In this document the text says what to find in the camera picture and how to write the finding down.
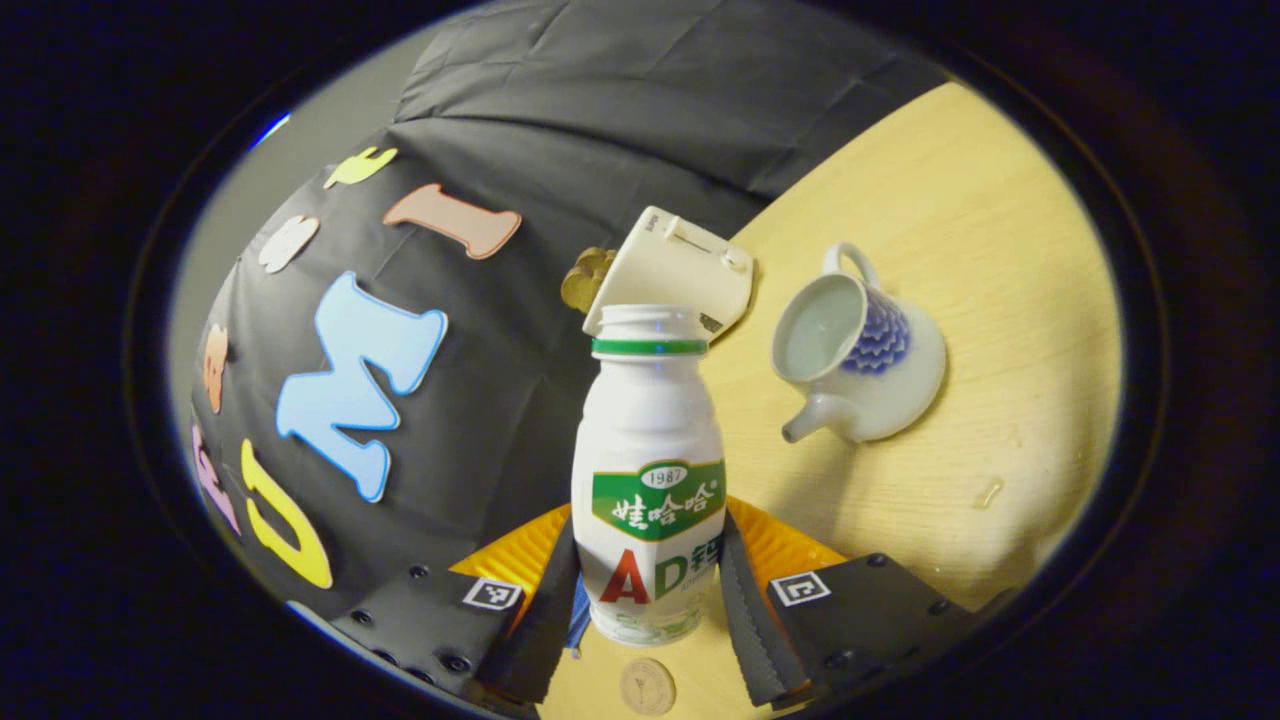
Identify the folded blue towel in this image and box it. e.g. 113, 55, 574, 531
567, 575, 592, 658

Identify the black backdrop cloth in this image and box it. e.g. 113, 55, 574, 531
190, 0, 951, 626

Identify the round cork coaster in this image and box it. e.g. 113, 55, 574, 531
619, 657, 677, 717

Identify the white blue-patterned teacup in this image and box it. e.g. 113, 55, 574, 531
770, 242, 947, 445

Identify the white water bottle green label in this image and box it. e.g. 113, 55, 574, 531
571, 304, 728, 647

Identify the white toaster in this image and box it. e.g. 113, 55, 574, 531
583, 206, 755, 346

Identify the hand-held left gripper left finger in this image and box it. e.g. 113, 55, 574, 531
330, 503, 583, 706

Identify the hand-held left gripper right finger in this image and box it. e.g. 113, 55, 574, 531
718, 495, 1016, 711

